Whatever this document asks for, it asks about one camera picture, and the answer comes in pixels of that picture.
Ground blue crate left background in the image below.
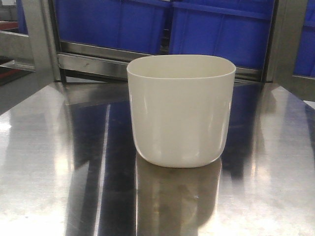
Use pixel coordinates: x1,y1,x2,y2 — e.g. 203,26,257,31
55,0,171,54

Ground blue crate background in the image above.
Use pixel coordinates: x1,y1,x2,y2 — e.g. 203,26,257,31
55,0,171,54
169,0,274,69

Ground blue crate right background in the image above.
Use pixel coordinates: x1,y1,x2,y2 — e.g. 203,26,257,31
169,0,274,69

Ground steel shelf frame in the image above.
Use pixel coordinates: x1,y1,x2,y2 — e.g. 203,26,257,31
57,40,262,84

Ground steel upright post left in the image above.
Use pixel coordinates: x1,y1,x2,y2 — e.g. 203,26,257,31
22,0,61,88

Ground steel upright post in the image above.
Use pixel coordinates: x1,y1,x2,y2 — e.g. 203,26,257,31
261,0,315,90
22,0,61,88

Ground steel upright post right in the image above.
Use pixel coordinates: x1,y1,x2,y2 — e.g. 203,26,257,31
261,0,315,90

